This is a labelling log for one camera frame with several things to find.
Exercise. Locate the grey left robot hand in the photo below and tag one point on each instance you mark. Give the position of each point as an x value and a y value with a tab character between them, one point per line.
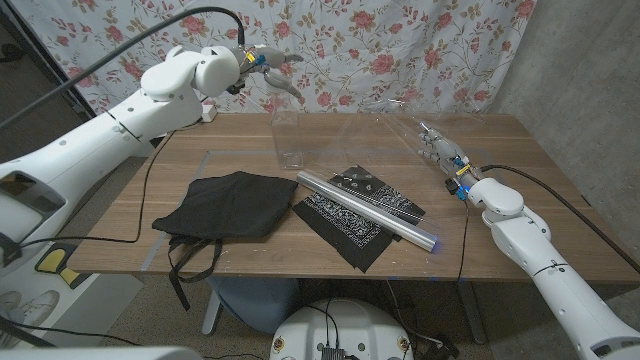
272	57

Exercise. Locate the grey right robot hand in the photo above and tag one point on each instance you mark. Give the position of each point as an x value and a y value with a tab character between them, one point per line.
447	150

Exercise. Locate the transparent cling film sheet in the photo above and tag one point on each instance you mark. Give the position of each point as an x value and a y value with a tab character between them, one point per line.
380	135

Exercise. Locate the clear carafe with white lid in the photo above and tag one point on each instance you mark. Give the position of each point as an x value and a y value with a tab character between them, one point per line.
287	145

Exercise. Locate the silver cling film roll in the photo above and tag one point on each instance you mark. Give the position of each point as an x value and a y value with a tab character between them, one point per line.
365	210

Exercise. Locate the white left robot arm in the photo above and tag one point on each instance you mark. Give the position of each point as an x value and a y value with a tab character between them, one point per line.
100	145

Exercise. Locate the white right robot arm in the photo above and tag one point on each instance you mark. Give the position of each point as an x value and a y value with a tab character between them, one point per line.
550	270

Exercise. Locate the black paisley bandana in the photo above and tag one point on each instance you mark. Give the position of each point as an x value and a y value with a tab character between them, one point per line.
350	235

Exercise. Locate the black apron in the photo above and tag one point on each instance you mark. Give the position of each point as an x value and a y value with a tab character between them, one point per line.
235	205

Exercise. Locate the white power strip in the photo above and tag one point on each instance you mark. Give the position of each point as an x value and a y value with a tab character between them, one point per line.
210	114

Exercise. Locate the floral rose backdrop cloth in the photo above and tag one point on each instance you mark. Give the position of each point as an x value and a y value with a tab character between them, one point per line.
400	50

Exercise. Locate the grey table leg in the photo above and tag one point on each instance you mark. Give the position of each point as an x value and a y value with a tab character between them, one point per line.
470	310

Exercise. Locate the white robot torso base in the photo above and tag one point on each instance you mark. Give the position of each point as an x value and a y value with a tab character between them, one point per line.
345	325

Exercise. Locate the dark mesh partition panel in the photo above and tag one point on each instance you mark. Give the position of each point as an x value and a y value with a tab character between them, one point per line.
50	120

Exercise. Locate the blue-grey chair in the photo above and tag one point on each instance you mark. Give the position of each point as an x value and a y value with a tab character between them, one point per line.
255	300

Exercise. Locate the yellow and black foot pedal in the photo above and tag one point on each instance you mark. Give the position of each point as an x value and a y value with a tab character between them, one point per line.
52	260

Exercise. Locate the white floor board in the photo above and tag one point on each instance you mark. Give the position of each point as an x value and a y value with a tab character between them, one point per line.
100	310

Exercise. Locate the white sneaker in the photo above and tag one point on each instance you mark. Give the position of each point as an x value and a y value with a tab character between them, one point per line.
40	305

